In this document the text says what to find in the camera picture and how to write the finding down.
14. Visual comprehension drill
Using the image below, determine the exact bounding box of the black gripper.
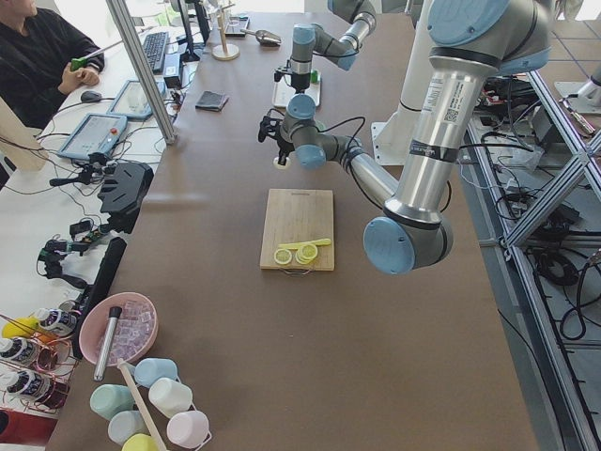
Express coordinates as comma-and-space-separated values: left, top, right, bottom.
257, 108, 294, 165
274, 66, 312, 93

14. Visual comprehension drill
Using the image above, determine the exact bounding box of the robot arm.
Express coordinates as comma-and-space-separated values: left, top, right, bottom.
273, 0, 377, 93
258, 1, 554, 274

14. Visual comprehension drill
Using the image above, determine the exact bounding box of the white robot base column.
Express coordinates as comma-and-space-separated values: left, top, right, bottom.
371, 0, 433, 166

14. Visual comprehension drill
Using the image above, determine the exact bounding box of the pink bowl with cubes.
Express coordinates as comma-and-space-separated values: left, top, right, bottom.
79, 292, 159, 366

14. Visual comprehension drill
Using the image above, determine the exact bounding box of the metal tube in bowl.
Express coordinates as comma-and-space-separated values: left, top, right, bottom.
93, 306, 122, 382

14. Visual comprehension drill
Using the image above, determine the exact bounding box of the white rabbit tray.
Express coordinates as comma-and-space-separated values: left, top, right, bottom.
271, 70, 321, 108

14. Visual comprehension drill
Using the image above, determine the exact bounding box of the silver metal scoop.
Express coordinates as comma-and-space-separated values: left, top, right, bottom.
241, 28, 282, 47

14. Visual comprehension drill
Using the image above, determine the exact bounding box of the wooden cutting board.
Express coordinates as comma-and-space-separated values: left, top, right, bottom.
259, 188, 335, 272

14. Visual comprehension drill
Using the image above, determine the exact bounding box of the wooden mug tree stand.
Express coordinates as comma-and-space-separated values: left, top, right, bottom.
211, 1, 239, 61

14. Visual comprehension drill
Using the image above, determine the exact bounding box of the grey folded cloth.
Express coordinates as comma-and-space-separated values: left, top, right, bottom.
194, 90, 229, 112

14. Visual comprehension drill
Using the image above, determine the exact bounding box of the yellow plastic knife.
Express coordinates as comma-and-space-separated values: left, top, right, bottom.
277, 238, 331, 250

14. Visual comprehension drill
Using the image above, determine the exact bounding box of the lemon slice upper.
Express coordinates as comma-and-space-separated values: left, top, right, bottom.
273, 248, 292, 265

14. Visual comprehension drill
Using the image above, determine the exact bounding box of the lemon slice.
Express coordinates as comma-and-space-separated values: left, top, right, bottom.
295, 245, 318, 265
273, 248, 292, 265

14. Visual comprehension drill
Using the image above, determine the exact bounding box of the lemon slice lower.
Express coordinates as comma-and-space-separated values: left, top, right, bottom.
295, 245, 318, 265

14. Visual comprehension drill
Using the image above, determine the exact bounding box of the black keyboard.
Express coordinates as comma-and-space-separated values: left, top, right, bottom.
142, 32, 169, 73

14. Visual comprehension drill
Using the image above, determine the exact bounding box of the blue teach pendant far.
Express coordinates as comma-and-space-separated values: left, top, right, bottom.
107, 80, 152, 121

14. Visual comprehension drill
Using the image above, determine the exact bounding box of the blue teach pendant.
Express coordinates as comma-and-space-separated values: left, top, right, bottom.
107, 80, 152, 121
57, 114, 128, 161

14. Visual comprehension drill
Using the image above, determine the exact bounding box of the blue teach pendant near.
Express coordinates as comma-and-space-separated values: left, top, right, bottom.
57, 114, 128, 161

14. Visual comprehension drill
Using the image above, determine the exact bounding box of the person in black sweater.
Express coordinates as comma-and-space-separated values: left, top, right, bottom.
1, 1, 104, 129

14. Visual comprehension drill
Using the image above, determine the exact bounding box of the pastel cup rack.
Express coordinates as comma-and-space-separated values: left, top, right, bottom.
89, 358, 212, 450

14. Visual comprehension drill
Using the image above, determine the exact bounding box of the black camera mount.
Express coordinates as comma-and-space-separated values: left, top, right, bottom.
98, 162, 154, 233

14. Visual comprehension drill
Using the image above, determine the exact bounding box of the aluminium frame post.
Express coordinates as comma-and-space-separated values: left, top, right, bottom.
106, 0, 177, 145

